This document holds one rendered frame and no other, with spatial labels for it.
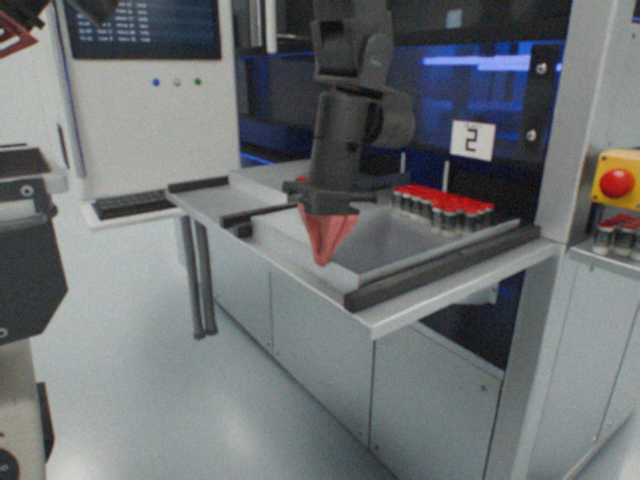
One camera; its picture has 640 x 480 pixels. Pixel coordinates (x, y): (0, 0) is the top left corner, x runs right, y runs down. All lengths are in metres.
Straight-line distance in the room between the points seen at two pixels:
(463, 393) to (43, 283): 0.81
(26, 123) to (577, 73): 5.58
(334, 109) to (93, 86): 0.91
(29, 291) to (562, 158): 0.71
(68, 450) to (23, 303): 1.25
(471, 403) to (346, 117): 0.71
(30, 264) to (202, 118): 0.96
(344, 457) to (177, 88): 1.23
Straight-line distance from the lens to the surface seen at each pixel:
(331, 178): 0.49
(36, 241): 0.48
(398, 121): 0.54
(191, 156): 1.38
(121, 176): 1.34
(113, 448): 1.67
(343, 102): 0.48
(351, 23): 0.47
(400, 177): 1.01
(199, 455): 1.56
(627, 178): 0.68
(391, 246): 0.66
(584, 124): 0.73
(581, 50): 0.74
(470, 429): 1.05
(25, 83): 5.84
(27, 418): 0.60
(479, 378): 0.96
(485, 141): 0.81
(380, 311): 0.49
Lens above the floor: 1.13
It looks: 21 degrees down
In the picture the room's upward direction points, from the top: straight up
